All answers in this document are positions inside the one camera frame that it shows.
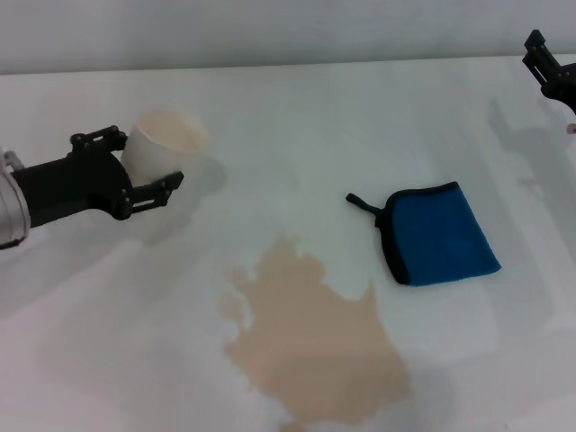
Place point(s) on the blue rag with black trim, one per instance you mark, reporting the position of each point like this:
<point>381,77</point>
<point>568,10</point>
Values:
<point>441,234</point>

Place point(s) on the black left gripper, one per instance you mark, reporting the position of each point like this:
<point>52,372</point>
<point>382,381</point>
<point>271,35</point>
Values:
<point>76,184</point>

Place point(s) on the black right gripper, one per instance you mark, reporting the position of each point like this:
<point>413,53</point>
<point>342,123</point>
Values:
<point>562,85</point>

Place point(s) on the brown liquid spill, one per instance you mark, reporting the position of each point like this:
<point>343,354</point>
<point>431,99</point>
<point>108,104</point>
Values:
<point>315,342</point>

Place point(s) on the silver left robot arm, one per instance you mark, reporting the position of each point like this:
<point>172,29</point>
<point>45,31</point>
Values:
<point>11,207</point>

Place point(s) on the white paper cup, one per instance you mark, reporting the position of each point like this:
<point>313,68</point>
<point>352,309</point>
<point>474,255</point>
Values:
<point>153,153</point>

